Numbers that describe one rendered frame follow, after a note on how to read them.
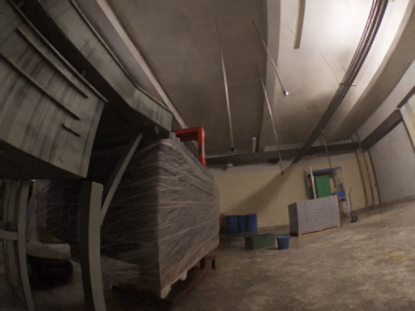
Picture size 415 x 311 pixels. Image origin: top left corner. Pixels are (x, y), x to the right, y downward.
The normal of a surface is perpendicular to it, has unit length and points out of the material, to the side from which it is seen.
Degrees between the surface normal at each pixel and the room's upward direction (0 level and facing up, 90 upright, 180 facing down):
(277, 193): 90
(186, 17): 180
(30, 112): 90
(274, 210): 90
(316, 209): 88
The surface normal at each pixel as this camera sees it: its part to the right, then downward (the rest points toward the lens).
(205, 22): 0.03, 0.93
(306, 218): -0.17, -0.37
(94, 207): 0.98, -0.11
